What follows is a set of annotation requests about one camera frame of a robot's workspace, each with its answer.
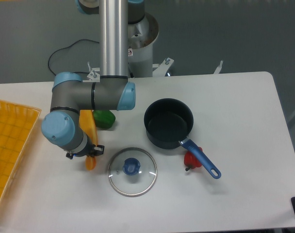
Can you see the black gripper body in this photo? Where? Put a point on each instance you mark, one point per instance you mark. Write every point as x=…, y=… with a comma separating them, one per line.
x=83, y=149

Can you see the long orange bread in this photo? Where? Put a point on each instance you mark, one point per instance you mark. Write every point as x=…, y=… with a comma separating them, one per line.
x=87, y=123

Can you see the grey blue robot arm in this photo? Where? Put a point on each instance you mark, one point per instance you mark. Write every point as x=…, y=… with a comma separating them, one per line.
x=70, y=94

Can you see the green bell pepper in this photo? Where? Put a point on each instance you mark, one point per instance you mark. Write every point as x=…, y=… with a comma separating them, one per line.
x=104, y=118

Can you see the glass lid blue knob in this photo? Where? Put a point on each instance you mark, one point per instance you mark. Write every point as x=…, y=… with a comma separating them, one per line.
x=132, y=172

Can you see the yellow woven basket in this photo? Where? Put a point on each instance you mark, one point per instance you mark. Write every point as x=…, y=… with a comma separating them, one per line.
x=17, y=122

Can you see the red bell pepper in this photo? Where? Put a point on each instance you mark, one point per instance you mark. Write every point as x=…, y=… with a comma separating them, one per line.
x=190, y=161

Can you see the dark pot blue handle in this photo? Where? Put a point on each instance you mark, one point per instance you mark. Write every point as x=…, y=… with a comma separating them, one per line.
x=168, y=123

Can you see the white bracket behind table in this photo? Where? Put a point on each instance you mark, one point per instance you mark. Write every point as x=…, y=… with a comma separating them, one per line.
x=218, y=68

